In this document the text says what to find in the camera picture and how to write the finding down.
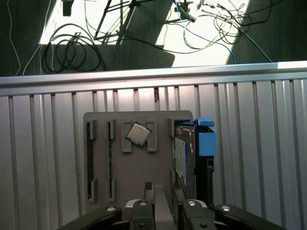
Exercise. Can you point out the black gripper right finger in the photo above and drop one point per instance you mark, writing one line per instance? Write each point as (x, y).
(194, 215)

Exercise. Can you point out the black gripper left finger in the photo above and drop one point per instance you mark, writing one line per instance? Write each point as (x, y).
(141, 215)

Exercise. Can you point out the hard disk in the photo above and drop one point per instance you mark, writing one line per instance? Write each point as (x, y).
(206, 143)

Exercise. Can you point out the small black patterned block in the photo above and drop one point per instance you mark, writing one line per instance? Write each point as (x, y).
(148, 186)

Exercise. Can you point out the grey parts rack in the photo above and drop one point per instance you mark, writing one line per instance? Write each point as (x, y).
(139, 167)

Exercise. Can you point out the dark RAM stick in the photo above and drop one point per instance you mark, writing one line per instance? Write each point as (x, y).
(110, 158)
(90, 158)

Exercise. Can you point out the silver CPU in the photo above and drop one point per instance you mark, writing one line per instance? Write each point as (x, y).
(139, 134)

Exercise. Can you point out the black power adapter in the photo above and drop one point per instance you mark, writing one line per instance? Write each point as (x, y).
(67, 9)

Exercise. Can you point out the black metal stand frame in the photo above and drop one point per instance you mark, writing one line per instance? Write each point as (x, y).
(102, 19)

